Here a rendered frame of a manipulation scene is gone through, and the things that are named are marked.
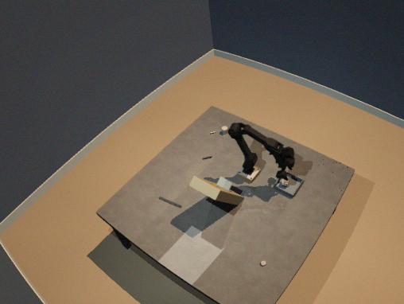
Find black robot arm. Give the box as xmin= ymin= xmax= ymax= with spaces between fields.
xmin=228 ymin=123 xmax=295 ymax=175

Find tan service panel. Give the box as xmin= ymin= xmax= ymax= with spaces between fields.
xmin=189 ymin=176 xmax=245 ymax=205

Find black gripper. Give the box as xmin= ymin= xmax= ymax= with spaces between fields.
xmin=275 ymin=158 xmax=292 ymax=181

